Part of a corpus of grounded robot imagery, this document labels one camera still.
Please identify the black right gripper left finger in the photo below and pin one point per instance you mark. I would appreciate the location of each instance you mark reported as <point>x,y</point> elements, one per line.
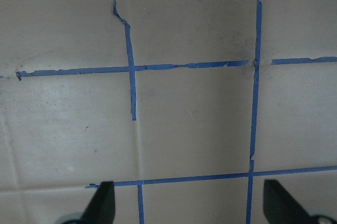
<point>101,208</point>

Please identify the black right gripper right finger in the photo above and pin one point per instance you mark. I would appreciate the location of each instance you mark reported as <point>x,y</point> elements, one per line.
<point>279,207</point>

